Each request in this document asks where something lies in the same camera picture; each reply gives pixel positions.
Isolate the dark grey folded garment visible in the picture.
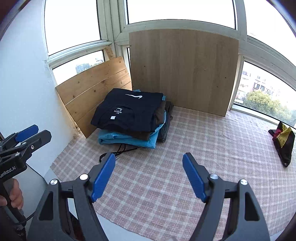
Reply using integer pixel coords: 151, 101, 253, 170
99, 100, 175, 163

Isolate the pink plaid cloth mat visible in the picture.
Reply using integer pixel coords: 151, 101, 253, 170
50, 105, 296, 241

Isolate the pine plank panel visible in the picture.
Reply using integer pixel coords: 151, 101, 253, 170
56, 57, 132, 138

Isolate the brown folded garment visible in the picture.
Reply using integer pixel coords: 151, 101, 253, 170
130, 100, 166, 141

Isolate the navy blue sweatshirt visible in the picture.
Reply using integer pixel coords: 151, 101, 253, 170
91, 88, 163, 133

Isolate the teal folded garment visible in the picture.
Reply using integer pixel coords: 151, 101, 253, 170
97, 89, 167, 149

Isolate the light wooden board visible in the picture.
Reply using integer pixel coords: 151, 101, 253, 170
129, 29, 239, 116

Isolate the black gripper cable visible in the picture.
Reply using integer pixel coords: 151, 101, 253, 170
9, 208, 35, 227

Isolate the person's left hand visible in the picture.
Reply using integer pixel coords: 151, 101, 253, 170
10, 178, 23, 210

